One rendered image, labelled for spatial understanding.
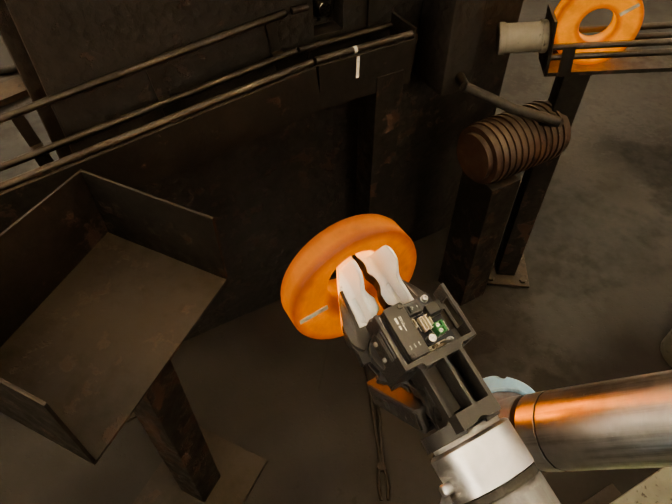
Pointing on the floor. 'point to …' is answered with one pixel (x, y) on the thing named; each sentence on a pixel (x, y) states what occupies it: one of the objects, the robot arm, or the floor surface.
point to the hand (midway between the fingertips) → (348, 254)
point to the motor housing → (492, 191)
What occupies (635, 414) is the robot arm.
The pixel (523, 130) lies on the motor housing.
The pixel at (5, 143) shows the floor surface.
